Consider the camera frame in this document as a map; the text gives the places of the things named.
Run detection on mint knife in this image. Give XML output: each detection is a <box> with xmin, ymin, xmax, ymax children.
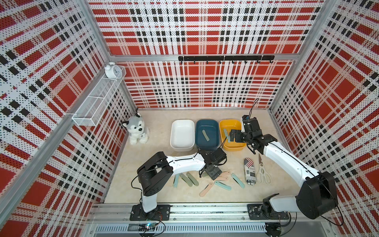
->
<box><xmin>173</xmin><ymin>174</ymin><xmax>180</xmax><ymax>188</ymax></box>
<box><xmin>231</xmin><ymin>173</ymin><xmax>245</xmax><ymax>189</ymax></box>
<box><xmin>214</xmin><ymin>181</ymin><xmax>232</xmax><ymax>191</ymax></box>
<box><xmin>223</xmin><ymin>128</ymin><xmax>231</xmax><ymax>143</ymax></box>

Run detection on white storage box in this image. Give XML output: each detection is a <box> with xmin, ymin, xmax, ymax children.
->
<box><xmin>170</xmin><ymin>119</ymin><xmax>195</xmax><ymax>152</ymax></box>

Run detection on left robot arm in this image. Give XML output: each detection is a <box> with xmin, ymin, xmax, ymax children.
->
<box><xmin>137</xmin><ymin>148</ymin><xmax>227</xmax><ymax>213</ymax></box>

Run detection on olive knife left two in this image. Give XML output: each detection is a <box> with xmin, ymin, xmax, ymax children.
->
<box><xmin>186</xmin><ymin>172</ymin><xmax>199</xmax><ymax>186</ymax></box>

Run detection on black wall hook rail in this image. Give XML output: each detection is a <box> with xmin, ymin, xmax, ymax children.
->
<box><xmin>178</xmin><ymin>55</ymin><xmax>275</xmax><ymax>62</ymax></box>

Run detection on dark teal storage box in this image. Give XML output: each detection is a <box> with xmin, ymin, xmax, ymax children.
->
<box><xmin>195</xmin><ymin>119</ymin><xmax>220</xmax><ymax>151</ymax></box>

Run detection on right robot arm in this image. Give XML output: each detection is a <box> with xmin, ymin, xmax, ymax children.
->
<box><xmin>230</xmin><ymin>115</ymin><xmax>338</xmax><ymax>219</ymax></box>

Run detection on pink knife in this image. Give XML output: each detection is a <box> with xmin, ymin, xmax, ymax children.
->
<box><xmin>220</xmin><ymin>171</ymin><xmax>231</xmax><ymax>177</ymax></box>
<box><xmin>199</xmin><ymin>182</ymin><xmax>214</xmax><ymax>197</ymax></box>
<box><xmin>215</xmin><ymin>176</ymin><xmax>229</xmax><ymax>181</ymax></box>

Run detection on green circuit board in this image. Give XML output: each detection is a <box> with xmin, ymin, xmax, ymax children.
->
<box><xmin>127</xmin><ymin>223</ymin><xmax>155</xmax><ymax>232</ymax></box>

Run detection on olive knife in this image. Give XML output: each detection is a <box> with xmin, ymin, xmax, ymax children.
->
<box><xmin>202</xmin><ymin>129</ymin><xmax>210</xmax><ymax>142</ymax></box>

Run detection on olive knife left one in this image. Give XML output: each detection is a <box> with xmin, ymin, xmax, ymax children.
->
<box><xmin>180</xmin><ymin>173</ymin><xmax>193</xmax><ymax>187</ymax></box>

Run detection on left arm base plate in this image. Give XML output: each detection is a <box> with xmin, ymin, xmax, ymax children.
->
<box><xmin>129</xmin><ymin>204</ymin><xmax>171</xmax><ymax>221</ymax></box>

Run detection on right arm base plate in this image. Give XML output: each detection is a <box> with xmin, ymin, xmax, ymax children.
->
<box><xmin>247</xmin><ymin>203</ymin><xmax>290</xmax><ymax>220</ymax></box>

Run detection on white wire mesh shelf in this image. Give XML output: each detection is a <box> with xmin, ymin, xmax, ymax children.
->
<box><xmin>73</xmin><ymin>66</ymin><xmax>126</xmax><ymax>126</ymax></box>

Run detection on yellow storage box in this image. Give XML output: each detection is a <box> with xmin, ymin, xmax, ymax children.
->
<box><xmin>219</xmin><ymin>119</ymin><xmax>246</xmax><ymax>152</ymax></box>

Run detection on white kitchen scissors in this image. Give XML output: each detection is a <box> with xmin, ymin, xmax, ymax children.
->
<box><xmin>256</xmin><ymin>154</ymin><xmax>271</xmax><ymax>184</ymax></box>

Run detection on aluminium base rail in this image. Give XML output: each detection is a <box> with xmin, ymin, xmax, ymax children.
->
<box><xmin>87</xmin><ymin>202</ymin><xmax>329</xmax><ymax>223</ymax></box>

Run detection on husky plush toy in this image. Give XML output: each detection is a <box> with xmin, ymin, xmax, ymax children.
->
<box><xmin>121</xmin><ymin>112</ymin><xmax>150</xmax><ymax>145</ymax></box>

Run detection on white alarm clock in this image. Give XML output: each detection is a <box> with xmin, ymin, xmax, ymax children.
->
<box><xmin>105</xmin><ymin>62</ymin><xmax>122</xmax><ymax>79</ymax></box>

